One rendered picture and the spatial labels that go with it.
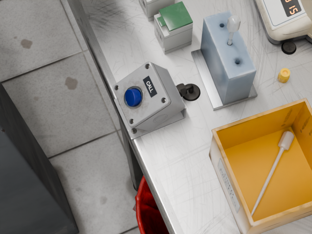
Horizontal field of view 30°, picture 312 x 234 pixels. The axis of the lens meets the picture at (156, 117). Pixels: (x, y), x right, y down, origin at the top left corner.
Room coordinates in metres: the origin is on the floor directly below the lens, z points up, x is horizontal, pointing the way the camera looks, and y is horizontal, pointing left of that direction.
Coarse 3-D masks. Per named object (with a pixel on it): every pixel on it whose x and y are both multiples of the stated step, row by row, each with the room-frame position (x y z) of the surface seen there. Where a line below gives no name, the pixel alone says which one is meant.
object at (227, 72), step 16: (208, 16) 0.43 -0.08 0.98; (224, 16) 0.43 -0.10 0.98; (208, 32) 0.41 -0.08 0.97; (224, 32) 0.40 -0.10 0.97; (208, 48) 0.40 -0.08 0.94; (224, 48) 0.38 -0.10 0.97; (240, 48) 0.38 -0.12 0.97; (208, 64) 0.40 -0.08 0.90; (224, 64) 0.36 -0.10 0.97; (240, 64) 0.35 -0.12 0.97; (208, 80) 0.38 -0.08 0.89; (224, 80) 0.34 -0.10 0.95; (240, 80) 0.34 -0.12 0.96; (208, 96) 0.35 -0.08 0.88; (224, 96) 0.33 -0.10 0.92; (240, 96) 0.34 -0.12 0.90; (256, 96) 0.35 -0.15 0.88
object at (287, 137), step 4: (284, 132) 0.28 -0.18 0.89; (288, 132) 0.28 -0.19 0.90; (284, 136) 0.28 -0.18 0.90; (288, 136) 0.27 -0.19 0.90; (292, 136) 0.28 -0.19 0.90; (280, 140) 0.27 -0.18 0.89; (284, 140) 0.27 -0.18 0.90; (288, 140) 0.27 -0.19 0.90; (292, 140) 0.27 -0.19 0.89; (280, 144) 0.26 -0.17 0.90; (284, 144) 0.26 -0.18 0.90; (288, 144) 0.26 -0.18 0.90; (284, 148) 0.26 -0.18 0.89; (288, 148) 0.26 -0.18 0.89
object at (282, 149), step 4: (280, 148) 0.26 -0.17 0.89; (280, 152) 0.25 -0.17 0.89; (280, 156) 0.25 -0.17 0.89; (276, 160) 0.24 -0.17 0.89; (276, 164) 0.24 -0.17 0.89; (272, 168) 0.23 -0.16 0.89; (272, 172) 0.23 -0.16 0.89; (268, 176) 0.22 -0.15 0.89; (268, 180) 0.22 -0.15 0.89; (264, 184) 0.21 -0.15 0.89; (264, 188) 0.20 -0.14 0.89; (260, 192) 0.20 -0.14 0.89; (260, 196) 0.19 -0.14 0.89; (256, 200) 0.19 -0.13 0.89; (256, 204) 0.18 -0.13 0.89; (252, 212) 0.17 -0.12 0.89
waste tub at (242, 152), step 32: (224, 128) 0.26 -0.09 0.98; (256, 128) 0.28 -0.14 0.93; (288, 128) 0.29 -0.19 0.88; (224, 160) 0.22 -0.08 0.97; (256, 160) 0.25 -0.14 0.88; (288, 160) 0.24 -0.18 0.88; (224, 192) 0.20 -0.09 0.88; (256, 192) 0.20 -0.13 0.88; (288, 192) 0.20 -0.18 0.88; (256, 224) 0.14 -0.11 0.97
